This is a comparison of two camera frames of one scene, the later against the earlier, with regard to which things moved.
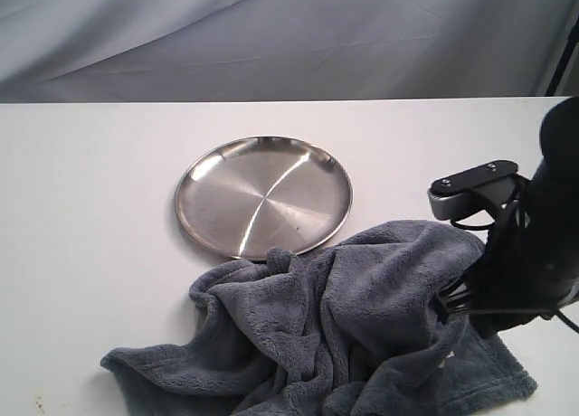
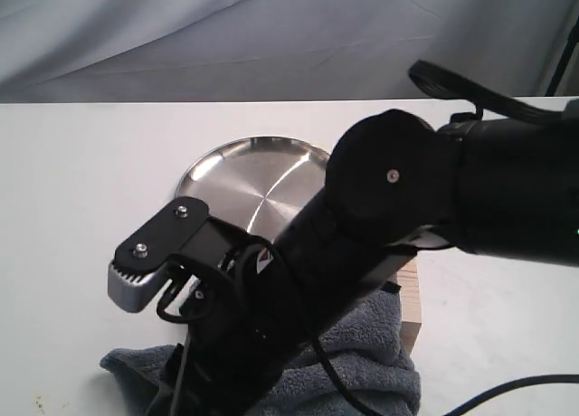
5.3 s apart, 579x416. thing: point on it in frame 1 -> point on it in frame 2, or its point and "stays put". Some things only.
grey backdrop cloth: [162, 42] stays put
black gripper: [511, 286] -> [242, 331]
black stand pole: [573, 40] stays put
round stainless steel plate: [244, 197] stays put
